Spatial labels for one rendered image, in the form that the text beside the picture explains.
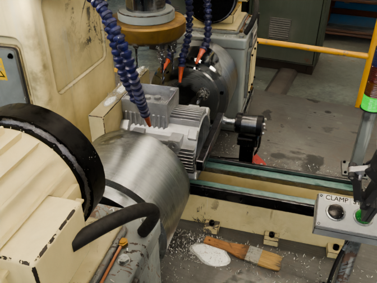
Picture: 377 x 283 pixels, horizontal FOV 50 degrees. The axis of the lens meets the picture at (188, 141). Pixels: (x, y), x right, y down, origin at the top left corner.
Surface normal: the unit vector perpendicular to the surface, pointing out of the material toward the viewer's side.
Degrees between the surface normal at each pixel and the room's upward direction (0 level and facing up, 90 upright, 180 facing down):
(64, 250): 90
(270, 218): 90
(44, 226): 0
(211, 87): 90
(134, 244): 0
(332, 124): 0
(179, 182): 66
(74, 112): 90
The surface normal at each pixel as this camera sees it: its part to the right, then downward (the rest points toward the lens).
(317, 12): -0.40, 0.49
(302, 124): 0.00, -0.84
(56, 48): 0.96, 0.15
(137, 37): -0.18, 0.53
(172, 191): 0.88, -0.22
